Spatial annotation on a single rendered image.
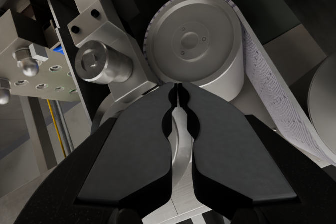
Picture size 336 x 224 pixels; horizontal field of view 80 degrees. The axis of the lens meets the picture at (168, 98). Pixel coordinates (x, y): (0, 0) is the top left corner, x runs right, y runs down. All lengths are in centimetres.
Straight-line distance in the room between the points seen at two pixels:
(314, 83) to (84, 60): 23
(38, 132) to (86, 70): 102
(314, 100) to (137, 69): 19
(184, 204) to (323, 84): 48
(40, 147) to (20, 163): 289
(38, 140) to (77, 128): 185
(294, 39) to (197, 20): 37
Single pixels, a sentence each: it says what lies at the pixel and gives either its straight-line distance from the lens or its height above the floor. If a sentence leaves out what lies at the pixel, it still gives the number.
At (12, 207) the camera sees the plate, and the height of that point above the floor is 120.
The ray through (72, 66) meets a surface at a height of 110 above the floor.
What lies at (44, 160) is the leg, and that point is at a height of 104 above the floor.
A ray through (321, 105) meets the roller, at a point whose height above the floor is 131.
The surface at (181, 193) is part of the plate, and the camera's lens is 62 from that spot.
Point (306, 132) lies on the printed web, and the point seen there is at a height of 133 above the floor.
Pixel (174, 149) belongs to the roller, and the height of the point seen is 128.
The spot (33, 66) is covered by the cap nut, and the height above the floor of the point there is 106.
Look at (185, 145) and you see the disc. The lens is 24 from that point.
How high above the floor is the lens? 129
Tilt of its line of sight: 15 degrees down
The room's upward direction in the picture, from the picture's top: 154 degrees clockwise
